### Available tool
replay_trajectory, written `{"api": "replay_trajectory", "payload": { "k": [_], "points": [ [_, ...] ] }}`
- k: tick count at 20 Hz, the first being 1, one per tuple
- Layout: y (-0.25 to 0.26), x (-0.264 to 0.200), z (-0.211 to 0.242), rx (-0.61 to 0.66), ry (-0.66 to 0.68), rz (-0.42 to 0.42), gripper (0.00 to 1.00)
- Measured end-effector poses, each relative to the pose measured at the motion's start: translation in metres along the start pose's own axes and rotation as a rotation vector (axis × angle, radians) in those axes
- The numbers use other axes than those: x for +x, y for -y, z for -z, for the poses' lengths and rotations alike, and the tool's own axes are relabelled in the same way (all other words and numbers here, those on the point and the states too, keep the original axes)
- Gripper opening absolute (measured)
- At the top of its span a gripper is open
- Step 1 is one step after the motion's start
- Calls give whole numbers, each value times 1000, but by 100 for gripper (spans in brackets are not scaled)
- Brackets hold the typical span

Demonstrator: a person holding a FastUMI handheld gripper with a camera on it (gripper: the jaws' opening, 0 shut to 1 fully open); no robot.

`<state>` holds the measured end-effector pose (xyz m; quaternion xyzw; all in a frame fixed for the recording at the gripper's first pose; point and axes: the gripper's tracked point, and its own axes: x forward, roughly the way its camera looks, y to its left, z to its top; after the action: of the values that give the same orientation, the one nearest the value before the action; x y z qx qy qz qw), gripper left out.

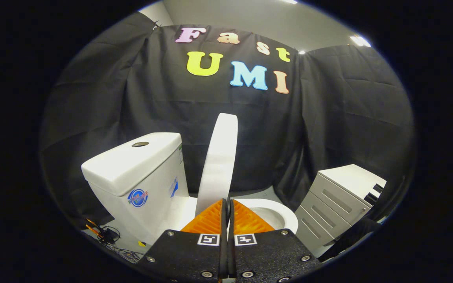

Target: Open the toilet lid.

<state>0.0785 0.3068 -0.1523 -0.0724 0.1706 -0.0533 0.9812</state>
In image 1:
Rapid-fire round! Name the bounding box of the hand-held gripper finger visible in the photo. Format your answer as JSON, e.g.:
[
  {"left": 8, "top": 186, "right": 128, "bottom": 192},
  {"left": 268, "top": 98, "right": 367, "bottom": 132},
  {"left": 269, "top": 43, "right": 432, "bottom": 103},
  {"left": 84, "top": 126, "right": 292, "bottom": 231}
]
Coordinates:
[
  {"left": 228, "top": 199, "right": 321, "bottom": 282},
  {"left": 138, "top": 198, "right": 227, "bottom": 282}
]

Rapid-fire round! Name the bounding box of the white toilet lid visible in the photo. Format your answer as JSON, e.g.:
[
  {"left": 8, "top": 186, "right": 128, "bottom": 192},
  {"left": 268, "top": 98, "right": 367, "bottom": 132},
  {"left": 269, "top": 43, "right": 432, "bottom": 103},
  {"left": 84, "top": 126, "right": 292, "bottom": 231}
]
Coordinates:
[{"left": 195, "top": 113, "right": 239, "bottom": 217}]

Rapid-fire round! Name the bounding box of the white ceramic toilet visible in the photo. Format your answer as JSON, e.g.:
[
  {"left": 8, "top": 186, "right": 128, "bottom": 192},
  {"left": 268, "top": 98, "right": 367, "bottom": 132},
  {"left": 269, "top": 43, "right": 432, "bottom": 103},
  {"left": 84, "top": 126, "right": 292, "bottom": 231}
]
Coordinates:
[{"left": 81, "top": 132, "right": 298, "bottom": 247}]

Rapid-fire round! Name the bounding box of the grey drawer cabinet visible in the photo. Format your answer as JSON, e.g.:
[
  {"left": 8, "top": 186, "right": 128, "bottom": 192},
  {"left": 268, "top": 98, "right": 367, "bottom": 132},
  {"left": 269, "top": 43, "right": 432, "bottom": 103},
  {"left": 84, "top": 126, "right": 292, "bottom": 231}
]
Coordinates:
[{"left": 294, "top": 164, "right": 387, "bottom": 258}]

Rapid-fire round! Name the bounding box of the orange black device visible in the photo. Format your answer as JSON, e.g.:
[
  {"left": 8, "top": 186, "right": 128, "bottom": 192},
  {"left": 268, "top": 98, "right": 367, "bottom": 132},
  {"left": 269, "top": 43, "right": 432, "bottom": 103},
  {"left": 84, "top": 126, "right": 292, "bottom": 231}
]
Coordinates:
[{"left": 85, "top": 218, "right": 102, "bottom": 237}]

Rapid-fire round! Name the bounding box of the black backdrop cloth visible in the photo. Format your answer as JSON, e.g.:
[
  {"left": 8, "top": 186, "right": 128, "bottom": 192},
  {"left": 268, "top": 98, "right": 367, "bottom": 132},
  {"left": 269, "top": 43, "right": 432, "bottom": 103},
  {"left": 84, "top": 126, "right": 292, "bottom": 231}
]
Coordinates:
[{"left": 40, "top": 12, "right": 415, "bottom": 228}]

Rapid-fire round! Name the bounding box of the tangled black cable bundle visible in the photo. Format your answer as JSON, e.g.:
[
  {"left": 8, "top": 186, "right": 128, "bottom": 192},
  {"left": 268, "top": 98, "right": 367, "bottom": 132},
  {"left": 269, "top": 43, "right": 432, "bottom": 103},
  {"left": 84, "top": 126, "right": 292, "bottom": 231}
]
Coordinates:
[{"left": 93, "top": 222, "right": 145, "bottom": 264}]

